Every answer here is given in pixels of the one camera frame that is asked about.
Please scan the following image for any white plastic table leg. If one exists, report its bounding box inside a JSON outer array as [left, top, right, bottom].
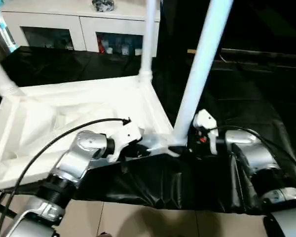
[[171, 0, 235, 149], [0, 48, 23, 100], [138, 0, 161, 84]]

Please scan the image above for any white plastic table top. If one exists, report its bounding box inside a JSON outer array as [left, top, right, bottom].
[[0, 75, 188, 193]]

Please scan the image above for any black mat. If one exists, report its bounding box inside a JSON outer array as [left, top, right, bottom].
[[0, 45, 296, 215]]

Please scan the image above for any white cabinet with glass doors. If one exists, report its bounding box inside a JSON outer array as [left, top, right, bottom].
[[1, 0, 161, 58]]

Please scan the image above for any dark object on cabinet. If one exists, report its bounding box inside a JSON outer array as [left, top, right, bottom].
[[92, 0, 116, 12]]

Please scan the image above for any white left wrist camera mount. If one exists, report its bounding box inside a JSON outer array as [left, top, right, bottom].
[[108, 118, 146, 163]]

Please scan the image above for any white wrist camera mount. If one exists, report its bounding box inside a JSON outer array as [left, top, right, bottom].
[[108, 118, 146, 163], [192, 109, 219, 156]]

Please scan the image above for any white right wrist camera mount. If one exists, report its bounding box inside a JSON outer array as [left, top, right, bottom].
[[192, 109, 219, 156]]

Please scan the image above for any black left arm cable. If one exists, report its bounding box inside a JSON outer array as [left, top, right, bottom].
[[0, 117, 132, 233]]

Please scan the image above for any black metal table frame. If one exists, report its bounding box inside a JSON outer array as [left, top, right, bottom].
[[0, 190, 16, 221]]

